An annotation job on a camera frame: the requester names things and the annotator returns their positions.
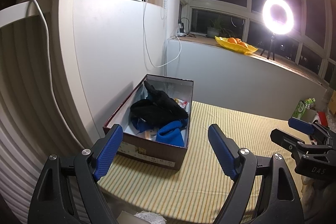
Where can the white charger plug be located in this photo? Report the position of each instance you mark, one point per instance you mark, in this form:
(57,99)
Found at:
(184,29)

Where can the potted plant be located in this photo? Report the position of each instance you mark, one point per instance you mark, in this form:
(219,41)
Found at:
(216,28)

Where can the brown cardboard box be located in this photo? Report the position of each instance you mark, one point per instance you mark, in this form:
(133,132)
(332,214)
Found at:
(332,103)

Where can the black velvet drawstring pouch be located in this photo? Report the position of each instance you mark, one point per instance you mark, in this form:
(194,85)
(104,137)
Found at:
(158,109)

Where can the yellow fruit plate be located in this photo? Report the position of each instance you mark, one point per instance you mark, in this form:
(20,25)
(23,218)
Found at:
(240,47)

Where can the dark red shoe box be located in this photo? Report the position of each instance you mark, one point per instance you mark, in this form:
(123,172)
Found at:
(152,152)

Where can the white snack packet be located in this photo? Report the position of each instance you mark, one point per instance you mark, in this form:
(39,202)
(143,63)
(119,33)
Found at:
(183,104)

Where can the orange fruit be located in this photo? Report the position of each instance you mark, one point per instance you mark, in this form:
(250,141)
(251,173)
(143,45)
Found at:
(232,40)

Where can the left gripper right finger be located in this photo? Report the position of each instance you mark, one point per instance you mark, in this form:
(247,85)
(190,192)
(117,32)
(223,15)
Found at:
(278,200)

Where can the red white packet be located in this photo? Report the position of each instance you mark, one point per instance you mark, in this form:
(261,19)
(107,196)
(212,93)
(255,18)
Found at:
(322,118)

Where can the ring light on tripod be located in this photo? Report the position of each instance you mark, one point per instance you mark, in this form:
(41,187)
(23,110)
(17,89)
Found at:
(278,18)

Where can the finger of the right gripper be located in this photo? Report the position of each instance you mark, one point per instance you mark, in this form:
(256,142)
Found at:
(302,126)
(284,140)

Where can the white lace cloth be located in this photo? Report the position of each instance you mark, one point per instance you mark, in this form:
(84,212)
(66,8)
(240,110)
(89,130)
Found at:
(151,217)

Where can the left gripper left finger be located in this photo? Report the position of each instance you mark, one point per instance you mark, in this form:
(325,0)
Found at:
(52,200)

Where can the blue fleece cloth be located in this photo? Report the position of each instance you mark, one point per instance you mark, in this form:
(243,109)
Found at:
(170,134)

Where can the green white tissue pack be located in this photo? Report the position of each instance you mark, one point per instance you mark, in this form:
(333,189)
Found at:
(302,107)

